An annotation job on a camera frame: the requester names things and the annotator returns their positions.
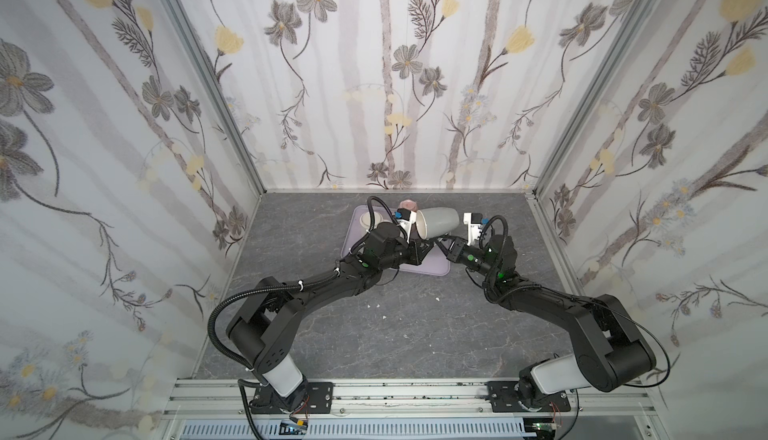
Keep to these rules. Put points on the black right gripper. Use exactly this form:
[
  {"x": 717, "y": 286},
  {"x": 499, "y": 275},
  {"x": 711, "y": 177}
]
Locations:
[{"x": 455, "y": 249}]

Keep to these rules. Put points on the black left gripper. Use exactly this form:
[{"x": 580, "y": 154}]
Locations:
[{"x": 411, "y": 247}]

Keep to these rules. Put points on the grey ceramic mug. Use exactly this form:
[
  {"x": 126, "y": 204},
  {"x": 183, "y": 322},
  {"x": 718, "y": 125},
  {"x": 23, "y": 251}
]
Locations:
[{"x": 435, "y": 222}]

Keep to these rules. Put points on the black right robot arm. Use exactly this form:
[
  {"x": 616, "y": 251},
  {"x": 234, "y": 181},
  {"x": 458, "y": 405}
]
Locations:
[{"x": 608, "y": 348}]

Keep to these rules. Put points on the pink ceramic mug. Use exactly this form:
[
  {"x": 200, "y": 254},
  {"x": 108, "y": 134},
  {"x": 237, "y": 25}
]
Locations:
[{"x": 408, "y": 204}]

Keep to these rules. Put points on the white ceramic mug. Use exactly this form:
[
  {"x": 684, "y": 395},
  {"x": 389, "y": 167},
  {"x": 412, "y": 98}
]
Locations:
[{"x": 369, "y": 221}]

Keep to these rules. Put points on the small circuit board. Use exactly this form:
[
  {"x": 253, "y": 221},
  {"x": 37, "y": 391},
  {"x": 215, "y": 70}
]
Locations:
[{"x": 293, "y": 427}]

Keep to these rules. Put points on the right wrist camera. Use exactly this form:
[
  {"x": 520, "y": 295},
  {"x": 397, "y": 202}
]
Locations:
[{"x": 474, "y": 222}]

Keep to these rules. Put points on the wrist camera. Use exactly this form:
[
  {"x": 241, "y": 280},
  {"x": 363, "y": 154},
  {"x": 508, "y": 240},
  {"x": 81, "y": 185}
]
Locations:
[
  {"x": 474, "y": 222},
  {"x": 406, "y": 220}
]

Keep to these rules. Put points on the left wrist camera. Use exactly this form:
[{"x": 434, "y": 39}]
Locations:
[{"x": 406, "y": 220}]

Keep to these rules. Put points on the white slotted cable duct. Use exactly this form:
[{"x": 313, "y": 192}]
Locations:
[{"x": 405, "y": 428}]

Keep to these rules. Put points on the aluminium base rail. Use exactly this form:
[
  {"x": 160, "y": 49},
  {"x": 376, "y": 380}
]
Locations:
[{"x": 405, "y": 398}]

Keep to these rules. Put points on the aluminium right corner post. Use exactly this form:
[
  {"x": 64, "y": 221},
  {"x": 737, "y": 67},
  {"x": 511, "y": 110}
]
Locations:
[{"x": 629, "y": 31}]

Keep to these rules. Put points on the aluminium corner post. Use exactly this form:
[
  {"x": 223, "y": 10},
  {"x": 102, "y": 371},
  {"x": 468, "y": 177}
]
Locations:
[
  {"x": 629, "y": 31},
  {"x": 204, "y": 70}
]

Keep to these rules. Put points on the aluminium left corner post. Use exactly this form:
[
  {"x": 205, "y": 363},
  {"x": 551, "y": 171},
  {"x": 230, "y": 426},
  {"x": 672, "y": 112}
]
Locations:
[{"x": 204, "y": 70}]

